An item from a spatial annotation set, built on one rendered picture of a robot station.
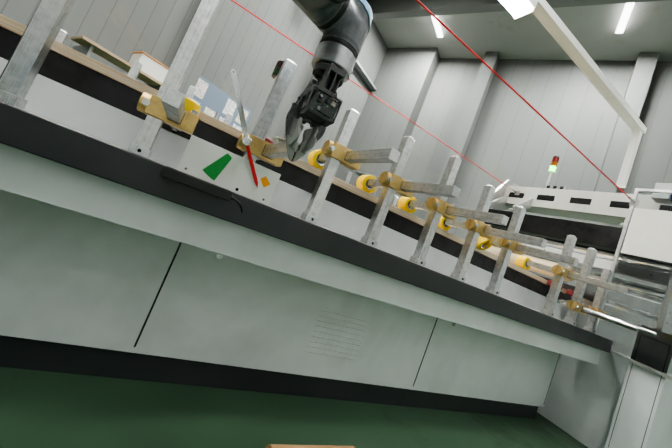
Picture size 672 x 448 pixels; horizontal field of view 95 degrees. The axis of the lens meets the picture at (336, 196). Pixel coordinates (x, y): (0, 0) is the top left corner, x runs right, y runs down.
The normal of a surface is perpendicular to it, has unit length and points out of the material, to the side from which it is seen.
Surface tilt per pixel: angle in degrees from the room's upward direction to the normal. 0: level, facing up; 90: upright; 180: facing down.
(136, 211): 90
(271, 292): 90
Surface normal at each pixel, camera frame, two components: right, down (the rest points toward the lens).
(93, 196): 0.44, 0.09
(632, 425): -0.82, -0.37
